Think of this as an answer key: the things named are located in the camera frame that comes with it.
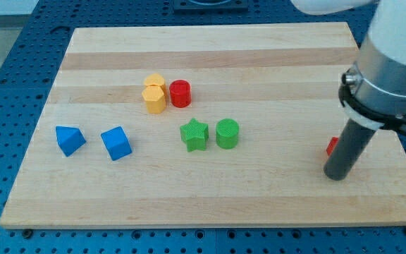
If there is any black gripper mounting ring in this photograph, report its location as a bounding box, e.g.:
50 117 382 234
338 85 406 135

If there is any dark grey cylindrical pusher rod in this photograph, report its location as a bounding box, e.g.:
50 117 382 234
324 119 376 181

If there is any red star block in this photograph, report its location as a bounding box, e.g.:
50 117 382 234
326 136 339 156

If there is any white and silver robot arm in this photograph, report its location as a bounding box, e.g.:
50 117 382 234
324 0 406 181

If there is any green star block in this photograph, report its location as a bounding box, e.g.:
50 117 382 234
180 118 209 152

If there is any light wooden board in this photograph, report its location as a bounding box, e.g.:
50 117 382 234
0 23 406 229

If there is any green cylinder block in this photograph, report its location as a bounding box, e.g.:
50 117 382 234
216 119 240 150

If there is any red cylinder block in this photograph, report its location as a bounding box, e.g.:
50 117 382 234
169 80 192 108

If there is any yellow hexagon block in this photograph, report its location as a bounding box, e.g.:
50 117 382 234
142 86 166 114

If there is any blue cube block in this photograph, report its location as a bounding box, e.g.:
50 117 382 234
101 126 133 161

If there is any blue triangle block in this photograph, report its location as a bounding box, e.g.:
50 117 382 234
55 126 86 157

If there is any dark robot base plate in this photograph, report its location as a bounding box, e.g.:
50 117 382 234
171 0 249 12

